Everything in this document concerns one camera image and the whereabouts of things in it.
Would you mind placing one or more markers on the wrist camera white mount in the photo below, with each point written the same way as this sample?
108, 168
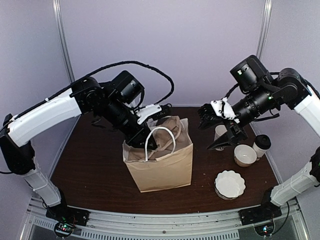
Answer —
153, 111
216, 112

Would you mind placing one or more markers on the left aluminium corner post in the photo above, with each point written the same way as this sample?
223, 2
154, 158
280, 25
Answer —
63, 41

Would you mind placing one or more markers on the white round bowl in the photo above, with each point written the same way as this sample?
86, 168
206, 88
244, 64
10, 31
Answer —
244, 155

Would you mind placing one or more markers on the brown paper bag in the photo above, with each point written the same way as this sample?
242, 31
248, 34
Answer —
170, 171

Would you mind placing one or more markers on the white scalloped dish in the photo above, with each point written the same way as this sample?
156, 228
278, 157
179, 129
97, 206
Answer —
229, 185

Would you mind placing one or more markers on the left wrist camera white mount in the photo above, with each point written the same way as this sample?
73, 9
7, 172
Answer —
153, 111

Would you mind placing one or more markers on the cardboard cup carrier tray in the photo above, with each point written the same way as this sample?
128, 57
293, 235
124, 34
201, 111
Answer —
166, 133

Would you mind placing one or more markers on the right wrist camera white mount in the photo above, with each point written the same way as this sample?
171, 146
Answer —
216, 112

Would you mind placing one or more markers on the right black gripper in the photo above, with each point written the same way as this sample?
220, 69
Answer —
228, 138

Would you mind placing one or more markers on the black plastic cup lid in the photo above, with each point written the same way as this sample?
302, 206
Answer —
262, 141

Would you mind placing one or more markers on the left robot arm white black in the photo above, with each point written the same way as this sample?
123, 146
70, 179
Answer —
107, 99

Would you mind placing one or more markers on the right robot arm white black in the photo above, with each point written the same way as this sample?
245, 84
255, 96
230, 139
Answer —
265, 91

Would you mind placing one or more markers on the white paper coffee cup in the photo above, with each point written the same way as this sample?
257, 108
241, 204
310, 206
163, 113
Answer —
259, 152

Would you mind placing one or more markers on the aluminium front rail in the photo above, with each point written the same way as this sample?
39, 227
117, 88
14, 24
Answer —
219, 225

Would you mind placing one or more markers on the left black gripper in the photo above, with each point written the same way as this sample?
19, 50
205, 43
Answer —
136, 139

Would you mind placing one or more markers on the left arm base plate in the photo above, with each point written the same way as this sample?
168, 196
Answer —
70, 215

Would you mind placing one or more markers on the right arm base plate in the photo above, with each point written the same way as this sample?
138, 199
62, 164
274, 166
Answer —
258, 214

